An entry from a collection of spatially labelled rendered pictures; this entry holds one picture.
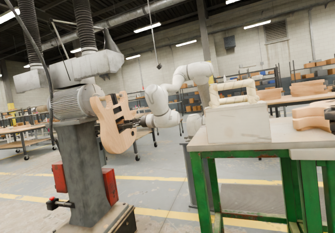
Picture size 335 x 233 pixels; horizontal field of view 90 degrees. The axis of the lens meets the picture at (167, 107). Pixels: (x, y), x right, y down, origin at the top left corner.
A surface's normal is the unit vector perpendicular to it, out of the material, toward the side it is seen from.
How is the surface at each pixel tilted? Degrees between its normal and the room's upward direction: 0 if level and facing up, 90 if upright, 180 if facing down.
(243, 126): 90
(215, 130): 90
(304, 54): 90
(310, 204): 90
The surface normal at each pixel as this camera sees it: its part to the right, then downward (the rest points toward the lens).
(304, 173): -0.40, 0.11
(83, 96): 0.64, -0.17
